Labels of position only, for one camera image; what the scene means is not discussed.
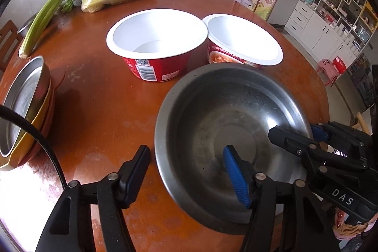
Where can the yellow shell-shaped plate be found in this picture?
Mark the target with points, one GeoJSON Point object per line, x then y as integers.
{"type": "Point", "coordinates": [40, 116]}

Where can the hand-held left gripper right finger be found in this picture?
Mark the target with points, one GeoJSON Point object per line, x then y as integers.
{"type": "Point", "coordinates": [236, 176]}

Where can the white foam fruit net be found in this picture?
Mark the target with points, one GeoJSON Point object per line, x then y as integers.
{"type": "Point", "coordinates": [78, 0]}

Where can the red instant noodle bowl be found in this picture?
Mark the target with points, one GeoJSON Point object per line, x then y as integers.
{"type": "Point", "coordinates": [242, 36]}
{"type": "Point", "coordinates": [156, 33]}

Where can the large steel bowl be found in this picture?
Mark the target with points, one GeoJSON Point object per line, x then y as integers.
{"type": "Point", "coordinates": [206, 110]}

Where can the wooden chair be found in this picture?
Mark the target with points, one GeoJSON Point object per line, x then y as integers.
{"type": "Point", "coordinates": [10, 42]}

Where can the long celery bunch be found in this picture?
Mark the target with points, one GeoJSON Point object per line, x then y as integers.
{"type": "Point", "coordinates": [44, 13]}

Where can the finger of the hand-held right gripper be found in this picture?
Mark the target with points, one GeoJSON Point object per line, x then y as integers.
{"type": "Point", "coordinates": [295, 142]}
{"type": "Point", "coordinates": [320, 132]}

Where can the small steel bowl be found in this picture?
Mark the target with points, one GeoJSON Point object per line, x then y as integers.
{"type": "Point", "coordinates": [26, 24]}

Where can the red plastic stool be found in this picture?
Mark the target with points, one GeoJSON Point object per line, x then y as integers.
{"type": "Point", "coordinates": [338, 66]}

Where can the round steel pan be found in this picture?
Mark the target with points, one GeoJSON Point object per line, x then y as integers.
{"type": "Point", "coordinates": [20, 98]}

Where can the white shelf cabinet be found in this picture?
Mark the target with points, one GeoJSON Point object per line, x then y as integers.
{"type": "Point", "coordinates": [330, 10]}

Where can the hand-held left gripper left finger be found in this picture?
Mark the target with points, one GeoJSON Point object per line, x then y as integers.
{"type": "Point", "coordinates": [138, 165]}

